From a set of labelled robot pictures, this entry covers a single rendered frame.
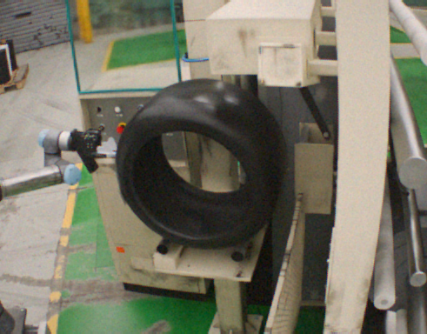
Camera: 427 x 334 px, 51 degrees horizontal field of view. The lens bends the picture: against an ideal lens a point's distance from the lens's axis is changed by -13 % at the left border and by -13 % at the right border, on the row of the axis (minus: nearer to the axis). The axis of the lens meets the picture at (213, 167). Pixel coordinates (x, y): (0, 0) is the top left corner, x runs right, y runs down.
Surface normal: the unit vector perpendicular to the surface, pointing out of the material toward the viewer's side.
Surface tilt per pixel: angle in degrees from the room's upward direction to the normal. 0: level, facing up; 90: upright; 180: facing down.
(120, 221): 90
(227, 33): 90
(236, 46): 90
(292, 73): 72
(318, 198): 90
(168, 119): 79
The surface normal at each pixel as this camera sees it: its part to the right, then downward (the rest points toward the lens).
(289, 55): -0.26, 0.18
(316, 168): -0.25, 0.48
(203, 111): -0.04, -0.29
